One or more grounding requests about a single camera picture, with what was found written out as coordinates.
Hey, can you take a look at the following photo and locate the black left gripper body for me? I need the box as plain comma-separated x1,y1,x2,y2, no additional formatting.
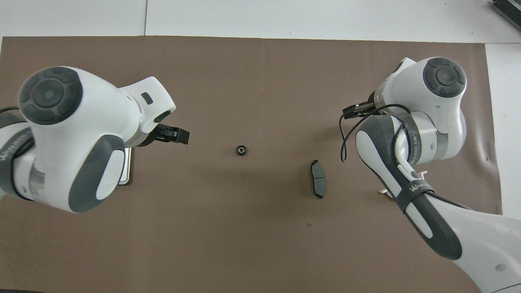
136,120,165,148

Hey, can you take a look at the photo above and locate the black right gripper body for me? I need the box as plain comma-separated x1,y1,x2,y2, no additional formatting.
366,90,383,112

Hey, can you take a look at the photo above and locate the grey metal tray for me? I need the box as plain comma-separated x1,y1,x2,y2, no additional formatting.
117,147,133,186

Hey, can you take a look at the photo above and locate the slim dark grey brake pad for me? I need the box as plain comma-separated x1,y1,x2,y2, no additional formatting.
310,160,327,199

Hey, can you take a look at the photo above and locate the brown paper mat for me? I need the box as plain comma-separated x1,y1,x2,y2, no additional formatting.
0,36,503,293

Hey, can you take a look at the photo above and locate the dark grey ribbed device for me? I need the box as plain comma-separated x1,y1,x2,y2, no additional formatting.
490,0,521,21

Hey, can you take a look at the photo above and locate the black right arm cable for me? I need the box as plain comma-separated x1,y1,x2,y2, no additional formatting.
340,105,412,163

